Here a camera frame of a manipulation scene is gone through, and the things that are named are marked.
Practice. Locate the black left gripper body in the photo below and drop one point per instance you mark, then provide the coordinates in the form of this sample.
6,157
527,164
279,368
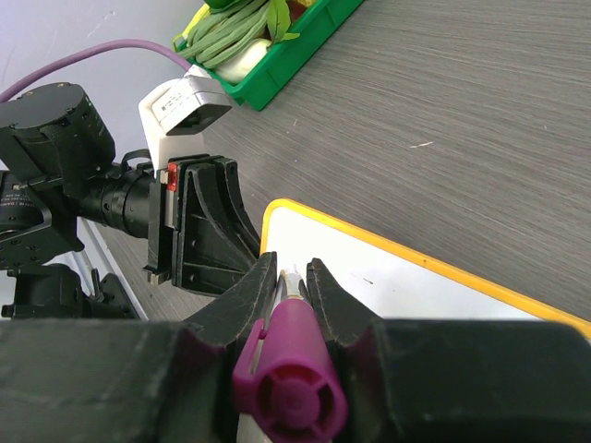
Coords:
165,251

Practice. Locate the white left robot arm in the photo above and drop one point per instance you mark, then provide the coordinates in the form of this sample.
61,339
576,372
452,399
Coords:
61,167

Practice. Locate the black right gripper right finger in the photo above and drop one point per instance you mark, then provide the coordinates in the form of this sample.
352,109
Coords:
452,380

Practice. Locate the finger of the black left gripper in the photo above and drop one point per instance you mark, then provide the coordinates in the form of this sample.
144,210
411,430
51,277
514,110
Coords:
235,207
214,259

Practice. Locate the yellow framed whiteboard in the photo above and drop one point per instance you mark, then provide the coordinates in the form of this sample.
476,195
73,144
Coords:
393,280

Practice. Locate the green plastic crate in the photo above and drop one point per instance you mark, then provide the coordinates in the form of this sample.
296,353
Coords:
297,29

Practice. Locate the green long beans bundle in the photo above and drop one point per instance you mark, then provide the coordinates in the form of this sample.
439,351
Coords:
222,35

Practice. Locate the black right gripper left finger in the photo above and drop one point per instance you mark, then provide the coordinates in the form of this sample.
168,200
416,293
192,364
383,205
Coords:
106,380

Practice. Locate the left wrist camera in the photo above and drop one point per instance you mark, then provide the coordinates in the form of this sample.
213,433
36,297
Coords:
174,115

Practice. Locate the white radish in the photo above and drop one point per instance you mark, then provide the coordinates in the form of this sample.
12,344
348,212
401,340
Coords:
235,69

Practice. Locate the magenta whiteboard marker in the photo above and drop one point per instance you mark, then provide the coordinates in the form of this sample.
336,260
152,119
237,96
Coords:
284,377

